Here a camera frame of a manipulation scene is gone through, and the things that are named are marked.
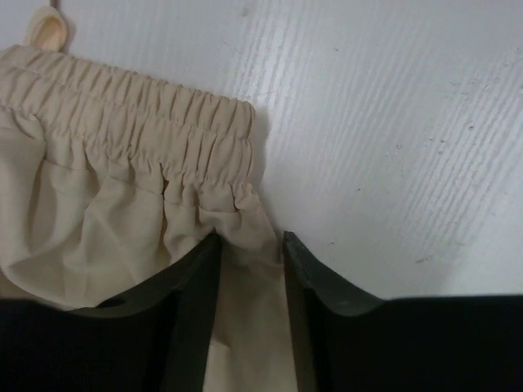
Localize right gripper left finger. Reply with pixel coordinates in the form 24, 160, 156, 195
1, 234, 221, 391

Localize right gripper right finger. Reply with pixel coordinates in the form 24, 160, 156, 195
283, 232, 522, 391

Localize beige trousers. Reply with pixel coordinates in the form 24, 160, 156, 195
0, 6, 287, 392

